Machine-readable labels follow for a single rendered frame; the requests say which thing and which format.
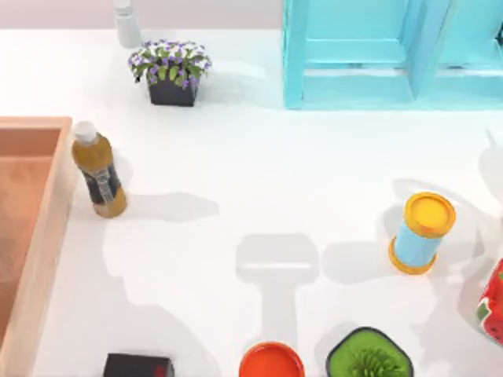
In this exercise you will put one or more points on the purple flowers in black pot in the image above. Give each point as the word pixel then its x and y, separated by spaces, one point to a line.
pixel 171 66

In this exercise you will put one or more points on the amber bottle with white cap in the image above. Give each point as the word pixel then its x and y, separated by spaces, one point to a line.
pixel 98 173

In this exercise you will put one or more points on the light blue rack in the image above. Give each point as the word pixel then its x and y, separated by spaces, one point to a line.
pixel 353 55

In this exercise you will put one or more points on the orange round can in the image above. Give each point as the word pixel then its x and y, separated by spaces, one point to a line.
pixel 271 361

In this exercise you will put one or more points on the blue and yellow can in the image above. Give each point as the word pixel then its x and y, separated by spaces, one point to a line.
pixel 422 235

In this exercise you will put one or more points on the green plant in black pot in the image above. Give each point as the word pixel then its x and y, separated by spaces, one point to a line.
pixel 369 357

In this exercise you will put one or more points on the black box with red print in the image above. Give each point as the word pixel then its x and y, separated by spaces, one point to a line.
pixel 137 366

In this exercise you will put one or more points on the shallow salmon-coloured box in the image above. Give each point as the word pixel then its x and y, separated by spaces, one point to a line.
pixel 27 220

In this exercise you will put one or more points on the red carton with green print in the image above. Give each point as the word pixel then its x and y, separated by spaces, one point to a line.
pixel 493 306

